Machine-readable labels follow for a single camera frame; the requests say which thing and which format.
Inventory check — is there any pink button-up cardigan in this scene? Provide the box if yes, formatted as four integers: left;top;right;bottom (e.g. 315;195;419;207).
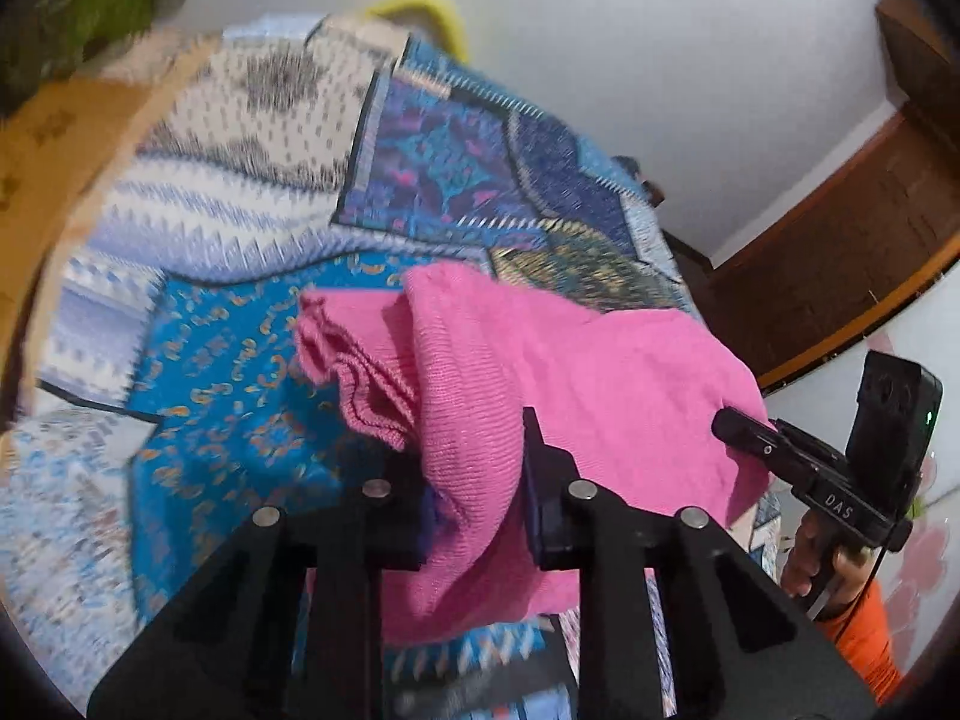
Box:
295;262;768;645

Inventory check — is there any orange sleeved forearm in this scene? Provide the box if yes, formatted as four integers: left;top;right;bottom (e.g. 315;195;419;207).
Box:
815;585;903;706

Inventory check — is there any person's right hand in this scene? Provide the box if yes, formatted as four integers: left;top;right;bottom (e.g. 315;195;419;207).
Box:
781;509;875;617

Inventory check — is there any brown wooden door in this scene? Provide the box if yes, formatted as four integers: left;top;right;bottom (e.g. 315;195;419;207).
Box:
704;104;958;387

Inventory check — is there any patchwork patterned bedspread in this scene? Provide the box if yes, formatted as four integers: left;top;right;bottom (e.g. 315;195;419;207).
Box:
2;16;766;718

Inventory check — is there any green fabric storage box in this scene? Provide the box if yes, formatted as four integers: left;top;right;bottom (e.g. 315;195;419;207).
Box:
2;0;155;117

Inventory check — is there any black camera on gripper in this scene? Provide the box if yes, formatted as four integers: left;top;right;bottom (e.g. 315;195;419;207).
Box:
844;349;944;518

